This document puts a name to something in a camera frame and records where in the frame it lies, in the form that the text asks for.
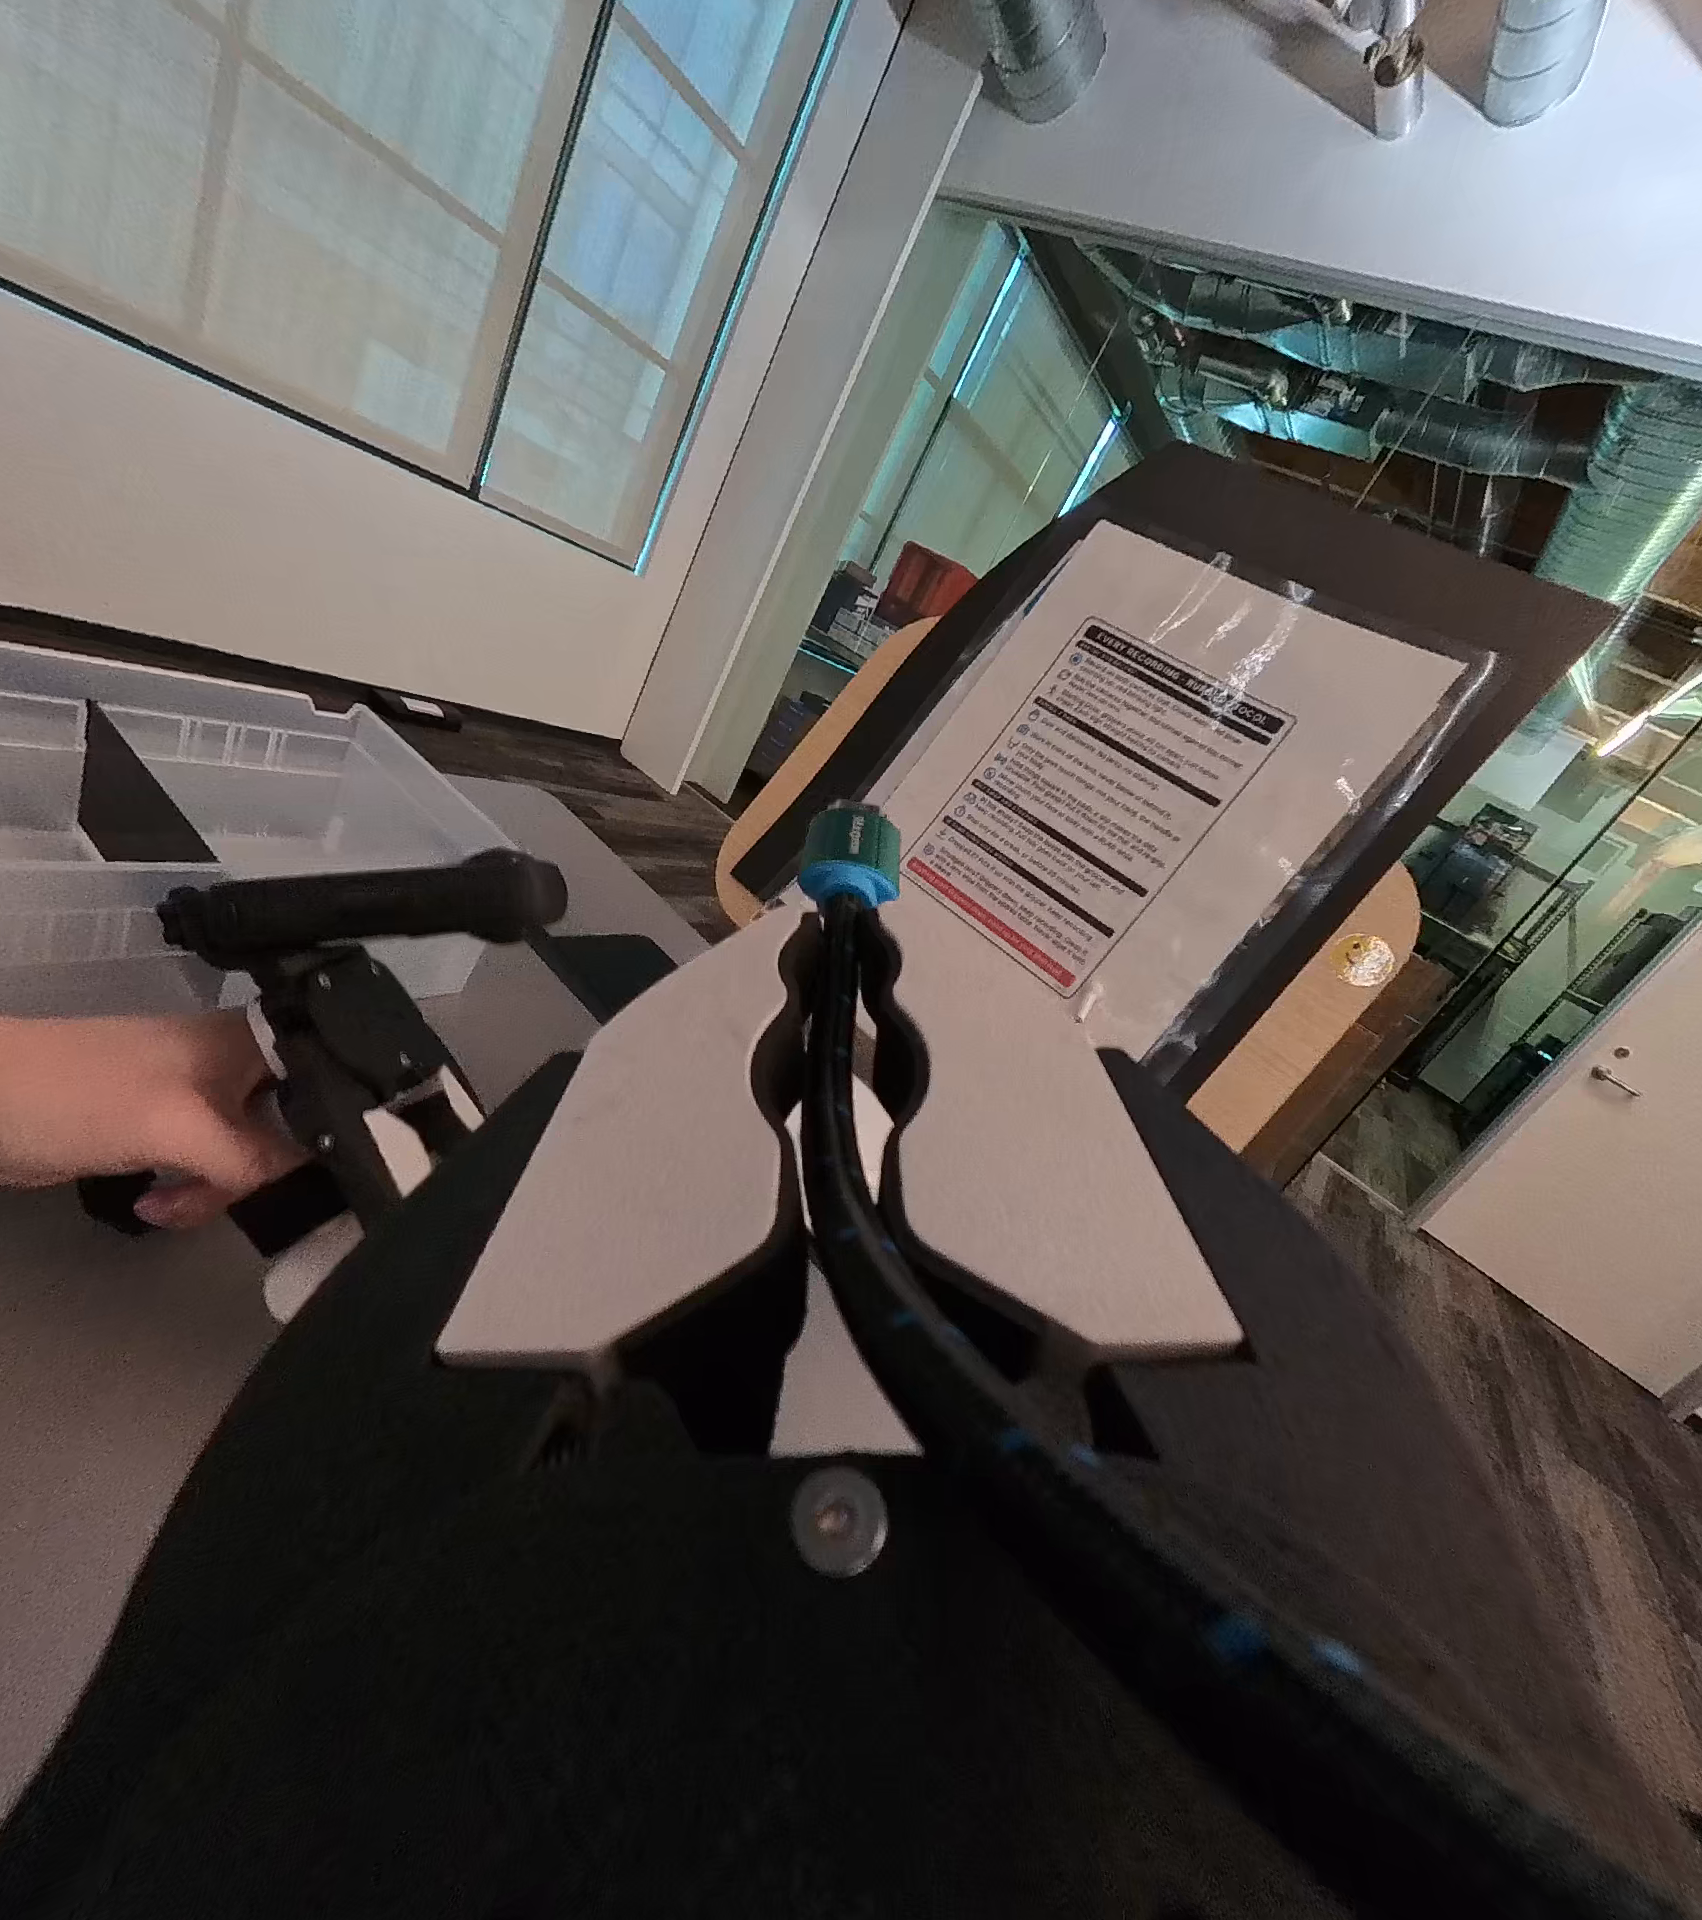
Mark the laminated instruction sheet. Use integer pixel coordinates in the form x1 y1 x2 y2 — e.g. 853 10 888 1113
875 517 1509 1041

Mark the red storage crate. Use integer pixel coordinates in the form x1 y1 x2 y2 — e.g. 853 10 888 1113
880 539 977 631

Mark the white door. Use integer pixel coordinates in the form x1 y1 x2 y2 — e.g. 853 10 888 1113
1420 842 1702 1402

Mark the green blue braided hdmi cable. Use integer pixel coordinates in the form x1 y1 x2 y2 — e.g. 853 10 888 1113
783 802 1702 1920

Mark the silver spiral air duct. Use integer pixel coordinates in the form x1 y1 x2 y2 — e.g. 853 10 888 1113
977 0 1112 124
1542 373 1702 611
1485 0 1616 133

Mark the large gridded window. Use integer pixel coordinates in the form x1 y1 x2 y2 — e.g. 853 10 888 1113
0 0 853 572

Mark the dark flat rectangle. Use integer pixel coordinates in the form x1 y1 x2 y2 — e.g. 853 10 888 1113
552 929 716 1022

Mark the black bin divider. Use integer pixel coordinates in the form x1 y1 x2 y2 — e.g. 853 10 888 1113
77 702 216 870

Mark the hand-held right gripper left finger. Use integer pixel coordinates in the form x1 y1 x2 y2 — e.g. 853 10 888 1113
432 902 816 1370

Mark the clear plastic organizer bin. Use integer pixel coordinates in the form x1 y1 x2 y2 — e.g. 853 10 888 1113
0 621 510 1009

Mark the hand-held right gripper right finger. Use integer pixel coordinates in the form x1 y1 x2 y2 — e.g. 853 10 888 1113
858 911 1248 1363

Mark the person's left hand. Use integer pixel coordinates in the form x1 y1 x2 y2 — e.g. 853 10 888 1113
32 1007 309 1229

